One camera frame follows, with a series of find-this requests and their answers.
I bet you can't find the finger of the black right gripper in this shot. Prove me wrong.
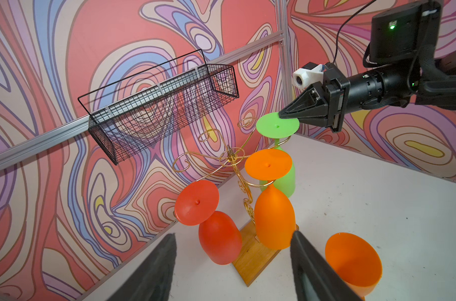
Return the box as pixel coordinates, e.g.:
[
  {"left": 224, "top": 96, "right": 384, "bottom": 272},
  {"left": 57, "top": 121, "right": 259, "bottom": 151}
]
[{"left": 278, "top": 90, "right": 328, "bottom": 126}]

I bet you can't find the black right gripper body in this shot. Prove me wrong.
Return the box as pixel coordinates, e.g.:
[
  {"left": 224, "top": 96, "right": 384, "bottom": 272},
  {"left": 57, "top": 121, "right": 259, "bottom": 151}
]
[{"left": 313, "top": 63, "right": 351, "bottom": 132}]

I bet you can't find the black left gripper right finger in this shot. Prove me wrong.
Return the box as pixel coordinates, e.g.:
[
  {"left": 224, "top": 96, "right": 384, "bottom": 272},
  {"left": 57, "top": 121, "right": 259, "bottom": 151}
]
[{"left": 290, "top": 231, "right": 361, "bottom": 301}]

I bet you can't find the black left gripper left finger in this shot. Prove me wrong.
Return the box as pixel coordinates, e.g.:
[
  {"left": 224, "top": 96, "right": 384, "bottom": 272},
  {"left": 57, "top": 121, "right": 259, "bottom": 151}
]
[{"left": 109, "top": 234, "right": 177, "bottom": 301}]

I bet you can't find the green wine glass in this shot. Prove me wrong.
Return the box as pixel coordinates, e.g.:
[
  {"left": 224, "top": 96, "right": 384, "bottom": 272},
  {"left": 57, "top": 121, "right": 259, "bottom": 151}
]
[{"left": 256, "top": 112, "right": 300, "bottom": 198}]

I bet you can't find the orange wine glass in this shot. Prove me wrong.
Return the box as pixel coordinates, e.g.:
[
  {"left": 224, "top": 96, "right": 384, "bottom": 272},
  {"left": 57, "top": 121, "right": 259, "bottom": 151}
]
[
  {"left": 245, "top": 149, "right": 296, "bottom": 250},
  {"left": 325, "top": 233, "right": 382, "bottom": 300}
]

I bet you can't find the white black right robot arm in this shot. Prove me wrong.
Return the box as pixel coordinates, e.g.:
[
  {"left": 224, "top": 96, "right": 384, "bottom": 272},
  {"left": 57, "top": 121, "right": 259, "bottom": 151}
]
[{"left": 279, "top": 1, "right": 456, "bottom": 132}]

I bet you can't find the orange front wine glass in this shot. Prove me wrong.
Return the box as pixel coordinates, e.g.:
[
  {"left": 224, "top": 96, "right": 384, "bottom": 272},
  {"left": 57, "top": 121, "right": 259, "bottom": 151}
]
[{"left": 245, "top": 149, "right": 296, "bottom": 250}]

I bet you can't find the red wine glass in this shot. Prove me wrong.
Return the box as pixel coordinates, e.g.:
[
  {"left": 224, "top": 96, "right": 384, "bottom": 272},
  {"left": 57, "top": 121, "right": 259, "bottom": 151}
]
[{"left": 175, "top": 180, "right": 243, "bottom": 265}]

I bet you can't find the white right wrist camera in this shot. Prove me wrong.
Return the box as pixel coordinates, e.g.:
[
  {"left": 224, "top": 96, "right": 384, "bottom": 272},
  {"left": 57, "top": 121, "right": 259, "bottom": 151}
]
[{"left": 292, "top": 62, "right": 325, "bottom": 91}]

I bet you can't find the gold wire rack wooden base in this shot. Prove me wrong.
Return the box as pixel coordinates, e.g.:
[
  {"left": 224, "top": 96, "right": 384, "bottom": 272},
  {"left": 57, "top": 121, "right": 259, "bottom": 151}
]
[{"left": 171, "top": 116, "right": 300, "bottom": 287}]

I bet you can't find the black wire basket back wall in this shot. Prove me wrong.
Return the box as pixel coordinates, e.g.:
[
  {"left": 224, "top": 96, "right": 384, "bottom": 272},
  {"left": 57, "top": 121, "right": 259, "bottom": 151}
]
[{"left": 77, "top": 49, "right": 239, "bottom": 165}]

